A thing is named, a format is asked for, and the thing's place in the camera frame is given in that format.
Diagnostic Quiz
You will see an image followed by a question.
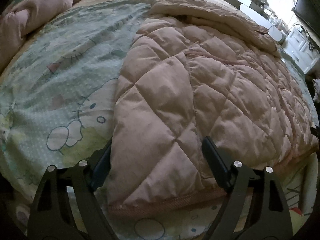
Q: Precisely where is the pink quilted down jacket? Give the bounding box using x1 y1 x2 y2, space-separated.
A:
107 0 318 217

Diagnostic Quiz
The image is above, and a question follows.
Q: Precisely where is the light blue cartoon bed sheet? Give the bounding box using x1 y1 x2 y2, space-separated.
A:
1 0 318 239

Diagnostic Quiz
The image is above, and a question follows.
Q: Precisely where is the white drawer cabinet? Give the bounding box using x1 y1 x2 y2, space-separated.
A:
282 26 319 74

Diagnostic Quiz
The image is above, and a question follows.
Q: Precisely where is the rolled pink duvet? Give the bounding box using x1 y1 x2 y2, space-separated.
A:
1 0 81 70

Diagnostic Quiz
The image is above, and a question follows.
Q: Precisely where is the white desk with rounded panels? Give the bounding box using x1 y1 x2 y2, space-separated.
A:
225 0 284 44

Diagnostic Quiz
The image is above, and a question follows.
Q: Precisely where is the black wall television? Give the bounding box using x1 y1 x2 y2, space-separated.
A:
291 0 319 36

